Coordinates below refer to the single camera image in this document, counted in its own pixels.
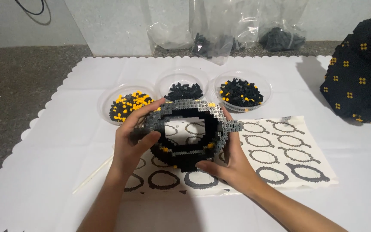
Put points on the clear bowl with yellow-black bricks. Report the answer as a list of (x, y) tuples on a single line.
[(106, 103)]

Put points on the person's right hand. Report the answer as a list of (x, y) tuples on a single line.
[(238, 170)]

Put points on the person's left hand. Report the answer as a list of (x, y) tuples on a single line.
[(124, 148)]

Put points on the tall clear bag of bricks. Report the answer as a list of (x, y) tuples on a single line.
[(217, 38)]

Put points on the white scalloped table cover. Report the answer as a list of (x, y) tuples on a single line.
[(60, 145)]

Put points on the clear bowl with black bricks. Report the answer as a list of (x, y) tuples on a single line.
[(180, 75)]

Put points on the printed brick instruction sheet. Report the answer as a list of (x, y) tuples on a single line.
[(285, 151)]

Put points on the pile of yellow and black bricks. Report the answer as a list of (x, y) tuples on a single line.
[(127, 106)]

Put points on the clear bowl with mostly-black bricks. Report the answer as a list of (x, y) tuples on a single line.
[(266, 87)]

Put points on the large black yellow-dotted brick model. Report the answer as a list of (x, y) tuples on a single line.
[(362, 74)]

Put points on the clear bag of dark bricks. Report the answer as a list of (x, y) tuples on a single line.
[(280, 38)]

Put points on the empty clear plastic bag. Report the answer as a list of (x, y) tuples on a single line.
[(169, 32)]

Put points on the clear plastic strip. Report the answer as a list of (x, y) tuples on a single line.
[(92, 175)]

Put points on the pile of black bricks, few yellow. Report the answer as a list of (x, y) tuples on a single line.
[(240, 93)]

